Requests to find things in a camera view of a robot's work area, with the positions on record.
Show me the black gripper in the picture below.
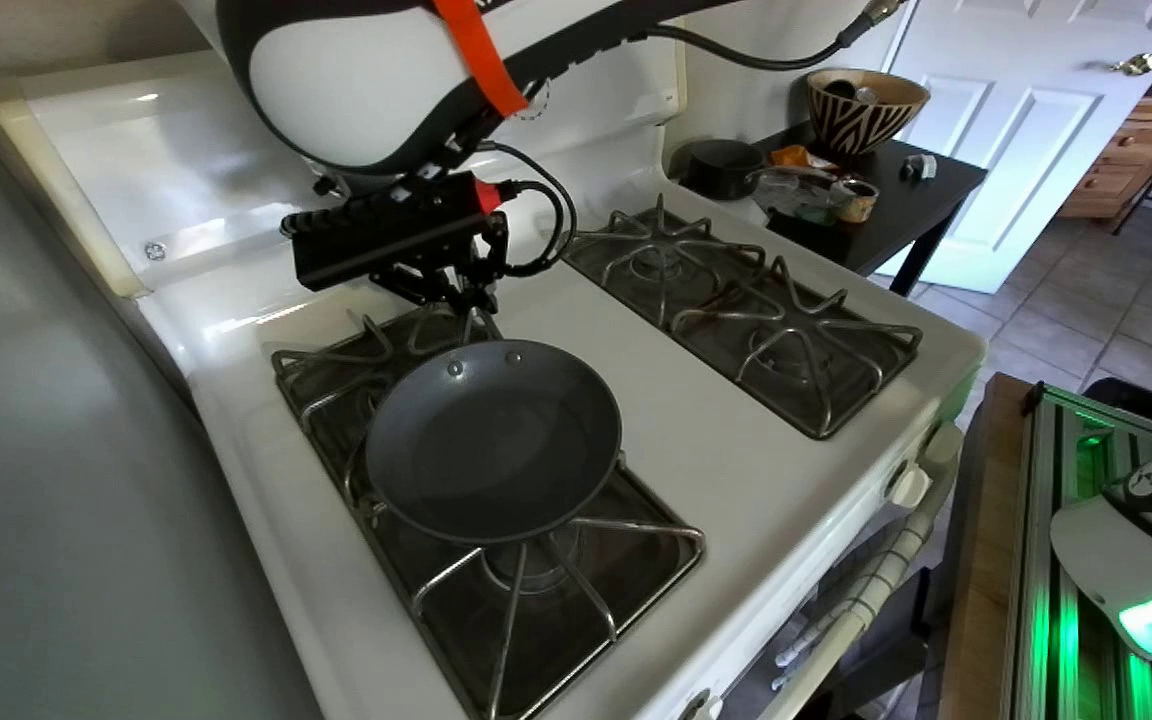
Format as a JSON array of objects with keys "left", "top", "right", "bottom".
[{"left": 376, "top": 225, "right": 516, "bottom": 345}]

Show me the dark grey frying pan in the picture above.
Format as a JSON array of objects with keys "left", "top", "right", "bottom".
[{"left": 359, "top": 310, "right": 629, "bottom": 546}]

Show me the spare dark pan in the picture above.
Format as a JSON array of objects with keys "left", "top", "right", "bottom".
[{"left": 670, "top": 124, "right": 808, "bottom": 209}]

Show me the white gas stove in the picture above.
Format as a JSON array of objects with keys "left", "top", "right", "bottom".
[{"left": 0, "top": 24, "right": 993, "bottom": 720}]

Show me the small orange item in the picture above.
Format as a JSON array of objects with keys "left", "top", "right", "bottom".
[{"left": 767, "top": 138, "right": 815, "bottom": 177}]

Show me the small brown bowl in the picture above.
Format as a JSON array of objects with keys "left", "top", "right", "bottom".
[{"left": 826, "top": 171, "right": 883, "bottom": 226}]

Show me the grey refrigerator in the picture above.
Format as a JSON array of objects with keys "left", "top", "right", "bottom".
[{"left": 0, "top": 77, "right": 327, "bottom": 720}]

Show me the zigzag patterned bowl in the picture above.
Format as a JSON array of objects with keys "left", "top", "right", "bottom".
[{"left": 799, "top": 65, "right": 935, "bottom": 162}]

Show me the black side table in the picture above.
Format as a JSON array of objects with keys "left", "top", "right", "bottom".
[{"left": 668, "top": 128, "right": 993, "bottom": 300}]

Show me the white stove knob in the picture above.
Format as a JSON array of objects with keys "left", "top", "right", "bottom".
[
  {"left": 676, "top": 685, "right": 729, "bottom": 720},
  {"left": 883, "top": 454, "right": 935, "bottom": 512}
]

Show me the white panel door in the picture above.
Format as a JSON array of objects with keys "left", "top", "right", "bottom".
[{"left": 883, "top": 0, "right": 1152, "bottom": 300}]

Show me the wooden robot stand board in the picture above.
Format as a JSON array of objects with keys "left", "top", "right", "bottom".
[{"left": 932, "top": 371, "right": 1057, "bottom": 720}]

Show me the brown wooden furniture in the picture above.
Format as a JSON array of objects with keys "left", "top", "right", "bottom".
[{"left": 1057, "top": 85, "right": 1152, "bottom": 231}]

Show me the black plastic box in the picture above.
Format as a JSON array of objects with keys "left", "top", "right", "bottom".
[{"left": 1081, "top": 375, "right": 1152, "bottom": 439}]

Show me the wrist-mounted stereo camera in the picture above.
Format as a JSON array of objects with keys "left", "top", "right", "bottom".
[{"left": 274, "top": 171, "right": 511, "bottom": 297}]

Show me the red cable connector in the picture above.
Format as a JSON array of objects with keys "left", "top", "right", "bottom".
[{"left": 466, "top": 177, "right": 507, "bottom": 221}]

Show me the thin black camera cable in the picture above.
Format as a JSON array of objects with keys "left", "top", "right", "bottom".
[{"left": 466, "top": 137, "right": 584, "bottom": 278}]

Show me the orange strap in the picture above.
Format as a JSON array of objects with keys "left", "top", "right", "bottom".
[{"left": 426, "top": 0, "right": 536, "bottom": 124}]

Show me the black wire burner grate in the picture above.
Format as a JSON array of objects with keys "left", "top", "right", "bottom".
[
  {"left": 267, "top": 304, "right": 708, "bottom": 720},
  {"left": 550, "top": 197, "right": 927, "bottom": 442}
]

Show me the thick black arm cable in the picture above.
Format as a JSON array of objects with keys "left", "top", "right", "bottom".
[{"left": 647, "top": 0, "right": 906, "bottom": 77}]

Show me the white oven door handle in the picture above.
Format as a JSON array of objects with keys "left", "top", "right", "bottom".
[{"left": 760, "top": 421, "right": 966, "bottom": 720}]

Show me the aluminium stand frame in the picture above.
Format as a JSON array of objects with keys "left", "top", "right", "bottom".
[{"left": 1012, "top": 375, "right": 1152, "bottom": 720}]

